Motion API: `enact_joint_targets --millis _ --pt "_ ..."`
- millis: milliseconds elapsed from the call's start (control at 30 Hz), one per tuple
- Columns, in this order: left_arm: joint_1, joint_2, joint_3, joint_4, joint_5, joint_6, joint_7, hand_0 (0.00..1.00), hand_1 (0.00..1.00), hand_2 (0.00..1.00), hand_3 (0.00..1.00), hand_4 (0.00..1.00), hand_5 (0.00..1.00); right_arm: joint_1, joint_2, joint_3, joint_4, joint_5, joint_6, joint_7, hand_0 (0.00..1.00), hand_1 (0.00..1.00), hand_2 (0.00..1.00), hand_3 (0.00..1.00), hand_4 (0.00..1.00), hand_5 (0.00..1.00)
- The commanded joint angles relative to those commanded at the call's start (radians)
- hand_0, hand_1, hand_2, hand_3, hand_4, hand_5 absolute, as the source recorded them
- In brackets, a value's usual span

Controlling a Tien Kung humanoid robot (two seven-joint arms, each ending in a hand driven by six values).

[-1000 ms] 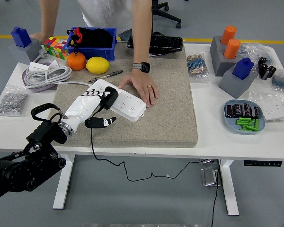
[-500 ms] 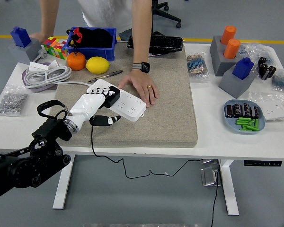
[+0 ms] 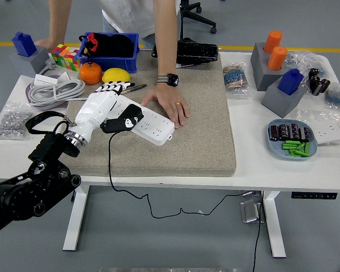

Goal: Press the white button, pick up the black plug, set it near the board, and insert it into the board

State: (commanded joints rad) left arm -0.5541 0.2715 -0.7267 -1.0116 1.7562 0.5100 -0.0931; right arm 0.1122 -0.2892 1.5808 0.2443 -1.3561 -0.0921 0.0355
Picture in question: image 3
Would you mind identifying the person's right hand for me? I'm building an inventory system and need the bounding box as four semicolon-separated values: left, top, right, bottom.
35;38;60;53

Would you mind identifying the person's left hand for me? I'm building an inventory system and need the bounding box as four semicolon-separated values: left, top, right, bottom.
141;84;190;130

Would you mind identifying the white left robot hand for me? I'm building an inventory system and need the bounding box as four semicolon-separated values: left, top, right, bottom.
72;80;145;138

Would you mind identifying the white power strip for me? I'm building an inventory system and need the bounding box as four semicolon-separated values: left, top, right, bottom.
110;95;176;147

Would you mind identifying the black plug with cord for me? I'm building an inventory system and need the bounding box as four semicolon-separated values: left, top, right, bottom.
108;103;247;220

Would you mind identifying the black smartwatch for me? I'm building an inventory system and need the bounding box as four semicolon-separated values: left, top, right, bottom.
158;73;179;87

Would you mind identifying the blue bottle-shaped block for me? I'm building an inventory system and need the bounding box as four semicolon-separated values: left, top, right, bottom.
11;31;37;57
277;68;304;96

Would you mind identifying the colourful cube puzzle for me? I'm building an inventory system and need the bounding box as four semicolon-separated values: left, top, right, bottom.
50;43;82;71

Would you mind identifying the black pen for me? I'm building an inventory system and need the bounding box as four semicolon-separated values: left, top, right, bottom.
121;83;147;96

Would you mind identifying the small white box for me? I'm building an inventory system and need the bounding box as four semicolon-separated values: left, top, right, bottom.
33;74;59;86

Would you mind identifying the orange fruit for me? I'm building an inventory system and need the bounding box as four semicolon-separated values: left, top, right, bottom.
79;62;103;86

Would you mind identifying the white card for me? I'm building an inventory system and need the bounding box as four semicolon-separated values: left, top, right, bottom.
56;71;72;84

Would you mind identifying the yellow lemon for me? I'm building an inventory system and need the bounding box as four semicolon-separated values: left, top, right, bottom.
101;67;131;84

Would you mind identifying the purple pad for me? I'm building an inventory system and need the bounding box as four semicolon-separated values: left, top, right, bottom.
25;74;69;111

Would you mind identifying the blue plastic bin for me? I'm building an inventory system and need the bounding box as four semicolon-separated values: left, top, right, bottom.
75;32;141;74

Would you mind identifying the grey-brown mat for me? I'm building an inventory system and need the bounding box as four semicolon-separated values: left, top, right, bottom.
51;50;237;178

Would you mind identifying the black plastic tray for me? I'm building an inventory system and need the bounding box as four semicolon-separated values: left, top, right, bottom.
151;40;219;65

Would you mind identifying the bag of silver screws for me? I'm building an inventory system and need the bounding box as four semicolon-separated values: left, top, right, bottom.
0;103;35;142

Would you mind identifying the black office chair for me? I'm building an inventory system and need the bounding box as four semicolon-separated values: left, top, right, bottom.
180;0;218;43

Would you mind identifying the grey two-hole block holder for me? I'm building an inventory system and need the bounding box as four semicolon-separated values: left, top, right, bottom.
249;42;294;92

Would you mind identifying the dark capacitor with print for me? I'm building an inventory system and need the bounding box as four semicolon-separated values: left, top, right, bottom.
299;126;311;142
269;125;280;142
288;123;300;141
278;124;290;141

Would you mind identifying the white table leg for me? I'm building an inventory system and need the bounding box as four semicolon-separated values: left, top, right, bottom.
62;184;90;252
262;191;287;258

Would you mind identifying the orange cylinder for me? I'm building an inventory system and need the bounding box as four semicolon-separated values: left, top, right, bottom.
263;30;283;54
267;46;288;71

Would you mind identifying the blue-grey plate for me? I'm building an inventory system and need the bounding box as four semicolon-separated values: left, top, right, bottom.
267;118;318;162

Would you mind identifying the silver metal pedal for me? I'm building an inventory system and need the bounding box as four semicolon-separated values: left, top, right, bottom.
239;199;265;224

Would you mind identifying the clear plastic bag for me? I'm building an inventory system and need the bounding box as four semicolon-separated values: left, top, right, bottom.
284;50;329;86

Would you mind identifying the clear socket bag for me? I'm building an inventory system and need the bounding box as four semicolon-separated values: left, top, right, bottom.
296;109;340;148

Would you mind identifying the bag of blue resistors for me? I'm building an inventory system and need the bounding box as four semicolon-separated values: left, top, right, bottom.
324;83;340;111

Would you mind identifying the black table control panel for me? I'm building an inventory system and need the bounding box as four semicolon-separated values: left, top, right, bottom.
291;192;338;201

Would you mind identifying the grey-white coiled power cord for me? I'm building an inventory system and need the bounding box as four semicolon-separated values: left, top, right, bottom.
27;58;89;108

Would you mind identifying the black pouch with red strap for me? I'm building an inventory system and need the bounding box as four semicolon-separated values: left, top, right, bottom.
78;32;137;65

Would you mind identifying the black floor cable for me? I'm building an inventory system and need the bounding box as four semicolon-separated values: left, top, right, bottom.
252;191;266;272

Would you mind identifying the white wall socket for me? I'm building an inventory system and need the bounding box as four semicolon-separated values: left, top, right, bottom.
314;121;340;147

